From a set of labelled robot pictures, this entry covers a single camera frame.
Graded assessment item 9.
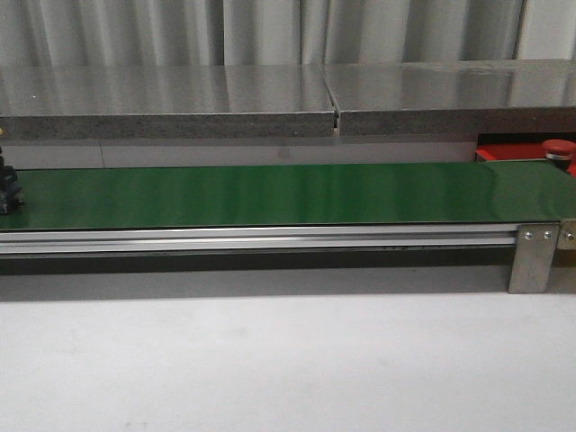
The red plastic tray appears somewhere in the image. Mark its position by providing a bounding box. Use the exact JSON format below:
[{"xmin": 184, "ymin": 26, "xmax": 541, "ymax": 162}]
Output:
[{"xmin": 475, "ymin": 132, "xmax": 575, "ymax": 177}]

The green conveyor belt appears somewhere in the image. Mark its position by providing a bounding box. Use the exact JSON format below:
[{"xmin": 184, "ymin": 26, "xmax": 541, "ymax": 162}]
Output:
[{"xmin": 1, "ymin": 161, "xmax": 575, "ymax": 231}]

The grey stone shelf slab right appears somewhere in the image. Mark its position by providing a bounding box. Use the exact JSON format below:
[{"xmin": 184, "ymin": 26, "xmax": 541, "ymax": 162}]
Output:
[{"xmin": 323, "ymin": 59, "xmax": 575, "ymax": 137}]

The red mushroom push button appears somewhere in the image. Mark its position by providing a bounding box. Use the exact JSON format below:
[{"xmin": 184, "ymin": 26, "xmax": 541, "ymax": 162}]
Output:
[{"xmin": 541, "ymin": 139, "xmax": 575, "ymax": 172}]

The grey stone shelf slab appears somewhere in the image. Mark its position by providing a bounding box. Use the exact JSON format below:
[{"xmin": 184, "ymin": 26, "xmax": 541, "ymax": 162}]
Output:
[
  {"xmin": 323, "ymin": 59, "xmax": 575, "ymax": 137},
  {"xmin": 1, "ymin": 65, "xmax": 335, "ymax": 141}
]

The grey curtain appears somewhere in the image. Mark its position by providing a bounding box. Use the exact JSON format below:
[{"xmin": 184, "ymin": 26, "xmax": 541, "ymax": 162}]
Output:
[{"xmin": 1, "ymin": 1, "xmax": 575, "ymax": 67}]

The grey stone shelf slab left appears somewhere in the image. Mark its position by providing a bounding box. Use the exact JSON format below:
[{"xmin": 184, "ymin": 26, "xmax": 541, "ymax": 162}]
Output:
[{"xmin": 1, "ymin": 65, "xmax": 335, "ymax": 141}]

